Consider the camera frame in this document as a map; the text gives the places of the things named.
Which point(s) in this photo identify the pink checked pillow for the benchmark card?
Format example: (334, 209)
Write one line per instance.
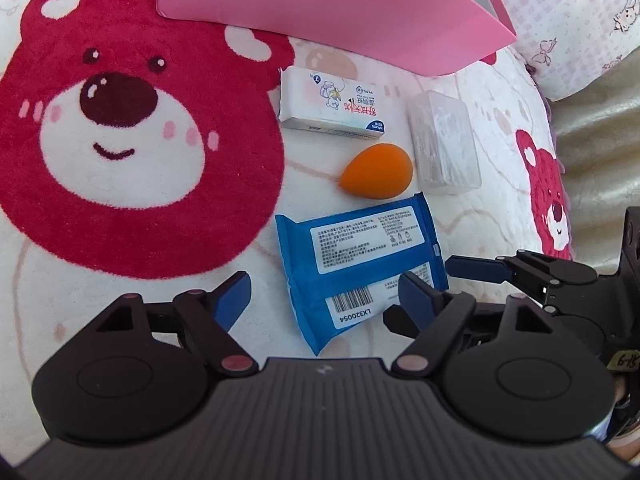
(565, 15)

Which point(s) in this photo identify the clear cotton swab box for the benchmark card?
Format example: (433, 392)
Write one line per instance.
(445, 145)

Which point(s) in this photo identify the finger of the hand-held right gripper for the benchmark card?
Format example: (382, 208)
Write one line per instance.
(475, 267)
(400, 322)

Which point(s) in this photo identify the red bear printed blanket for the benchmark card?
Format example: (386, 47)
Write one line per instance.
(125, 170)

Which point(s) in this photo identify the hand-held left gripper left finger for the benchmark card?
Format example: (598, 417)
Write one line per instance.
(232, 300)

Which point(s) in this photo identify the blue wet wipes packet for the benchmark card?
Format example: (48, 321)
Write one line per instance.
(350, 245)

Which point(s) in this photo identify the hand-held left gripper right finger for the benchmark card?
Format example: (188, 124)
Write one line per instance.
(417, 300)

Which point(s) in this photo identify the pink cardboard box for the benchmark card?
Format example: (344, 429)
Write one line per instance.
(325, 5)

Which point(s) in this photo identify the white tissue pack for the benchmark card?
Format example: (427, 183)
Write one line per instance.
(330, 105)

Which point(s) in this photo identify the orange makeup sponge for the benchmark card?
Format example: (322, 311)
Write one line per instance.
(372, 170)

